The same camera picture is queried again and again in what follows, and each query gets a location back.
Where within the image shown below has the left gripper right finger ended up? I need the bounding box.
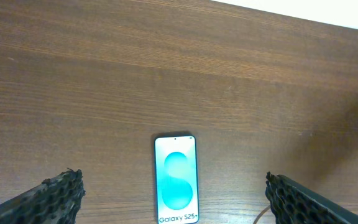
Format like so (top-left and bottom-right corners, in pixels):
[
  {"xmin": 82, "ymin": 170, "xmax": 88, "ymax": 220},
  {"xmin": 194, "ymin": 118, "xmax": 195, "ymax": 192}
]
[{"xmin": 265, "ymin": 172, "xmax": 358, "ymax": 224}]

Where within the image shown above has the blue screen smartphone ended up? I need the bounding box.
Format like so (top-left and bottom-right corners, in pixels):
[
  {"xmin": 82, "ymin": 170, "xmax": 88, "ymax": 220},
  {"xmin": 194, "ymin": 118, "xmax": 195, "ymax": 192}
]
[{"xmin": 154, "ymin": 135, "xmax": 200, "ymax": 224}]

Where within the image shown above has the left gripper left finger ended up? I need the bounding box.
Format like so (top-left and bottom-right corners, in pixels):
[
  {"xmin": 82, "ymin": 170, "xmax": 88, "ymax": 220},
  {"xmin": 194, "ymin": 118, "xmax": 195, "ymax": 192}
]
[{"xmin": 0, "ymin": 169, "xmax": 86, "ymax": 224}]

